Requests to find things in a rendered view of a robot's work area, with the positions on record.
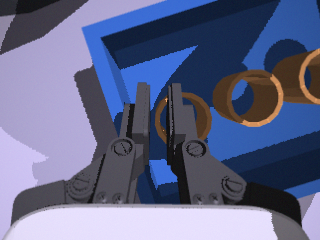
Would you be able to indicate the blue shallow tray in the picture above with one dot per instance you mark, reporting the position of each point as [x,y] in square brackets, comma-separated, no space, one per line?
[197,43]

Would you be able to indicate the bronze bushing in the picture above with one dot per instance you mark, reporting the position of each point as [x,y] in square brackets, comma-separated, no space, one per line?
[204,117]
[290,73]
[268,97]

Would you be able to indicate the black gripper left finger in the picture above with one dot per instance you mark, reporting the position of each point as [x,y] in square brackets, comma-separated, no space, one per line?
[112,178]

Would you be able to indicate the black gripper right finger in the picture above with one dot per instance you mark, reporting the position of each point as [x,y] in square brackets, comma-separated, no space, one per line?
[204,180]

